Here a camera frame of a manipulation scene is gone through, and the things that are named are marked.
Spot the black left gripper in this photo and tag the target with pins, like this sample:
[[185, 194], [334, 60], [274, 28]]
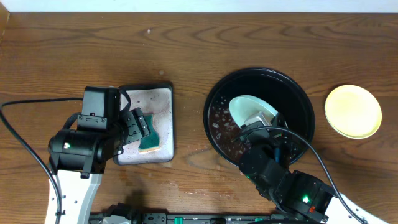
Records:
[[137, 125]]

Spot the green yellow sponge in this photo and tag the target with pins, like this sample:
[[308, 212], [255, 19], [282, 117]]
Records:
[[150, 142]]

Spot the mint green plate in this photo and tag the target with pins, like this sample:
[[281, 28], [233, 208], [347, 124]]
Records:
[[242, 107]]

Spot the yellow plate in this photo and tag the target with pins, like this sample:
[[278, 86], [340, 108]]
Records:
[[353, 112]]

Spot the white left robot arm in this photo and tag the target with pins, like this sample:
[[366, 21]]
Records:
[[78, 159]]

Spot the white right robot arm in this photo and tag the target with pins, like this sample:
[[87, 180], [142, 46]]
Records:
[[298, 195]]

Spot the rectangular pink sponge tray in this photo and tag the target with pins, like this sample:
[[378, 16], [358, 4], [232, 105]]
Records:
[[155, 99]]

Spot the round black tray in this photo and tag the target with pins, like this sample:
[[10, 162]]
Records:
[[277, 89]]

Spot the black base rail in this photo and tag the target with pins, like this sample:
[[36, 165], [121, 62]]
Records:
[[122, 213]]

